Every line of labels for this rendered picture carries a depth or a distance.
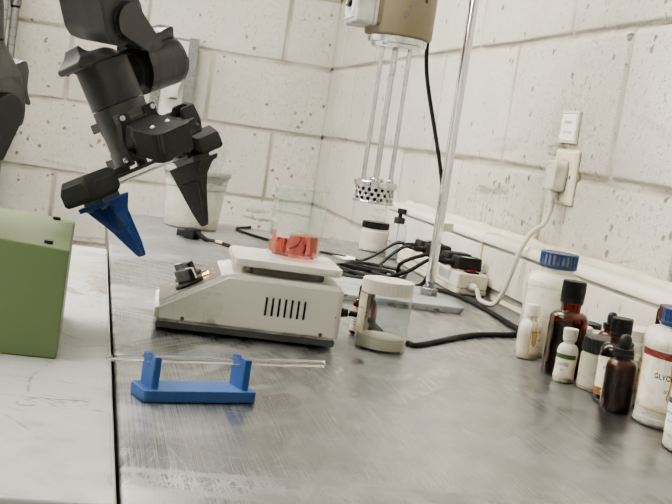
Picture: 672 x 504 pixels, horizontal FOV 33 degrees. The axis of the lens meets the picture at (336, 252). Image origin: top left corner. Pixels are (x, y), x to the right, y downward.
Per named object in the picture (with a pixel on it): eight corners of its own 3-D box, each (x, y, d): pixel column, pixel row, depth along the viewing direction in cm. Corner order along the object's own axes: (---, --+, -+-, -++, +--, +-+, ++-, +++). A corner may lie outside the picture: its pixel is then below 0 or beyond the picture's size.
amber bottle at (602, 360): (594, 394, 121) (608, 313, 120) (628, 401, 119) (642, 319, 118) (588, 399, 117) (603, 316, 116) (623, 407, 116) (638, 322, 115)
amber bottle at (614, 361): (634, 415, 113) (648, 338, 112) (608, 413, 112) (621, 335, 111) (619, 407, 116) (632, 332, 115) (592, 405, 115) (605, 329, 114)
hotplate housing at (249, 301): (151, 329, 120) (161, 255, 119) (153, 309, 133) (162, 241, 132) (356, 353, 124) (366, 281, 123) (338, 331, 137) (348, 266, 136)
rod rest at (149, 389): (143, 403, 90) (148, 358, 89) (128, 391, 92) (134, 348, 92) (256, 404, 95) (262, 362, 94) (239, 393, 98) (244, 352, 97)
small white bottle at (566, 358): (555, 378, 127) (564, 325, 126) (575, 382, 126) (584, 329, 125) (549, 380, 125) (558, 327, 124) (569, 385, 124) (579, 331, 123)
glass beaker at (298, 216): (325, 268, 126) (336, 193, 125) (269, 262, 125) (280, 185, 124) (312, 260, 133) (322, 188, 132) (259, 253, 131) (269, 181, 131)
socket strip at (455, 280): (455, 294, 190) (459, 268, 190) (395, 262, 229) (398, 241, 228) (486, 298, 191) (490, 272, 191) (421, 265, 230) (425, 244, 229)
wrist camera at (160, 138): (104, 121, 117) (138, 108, 112) (159, 98, 121) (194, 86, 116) (127, 175, 118) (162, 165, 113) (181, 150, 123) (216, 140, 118)
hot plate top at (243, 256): (233, 265, 121) (234, 256, 121) (228, 251, 133) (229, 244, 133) (343, 279, 123) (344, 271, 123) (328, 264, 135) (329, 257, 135)
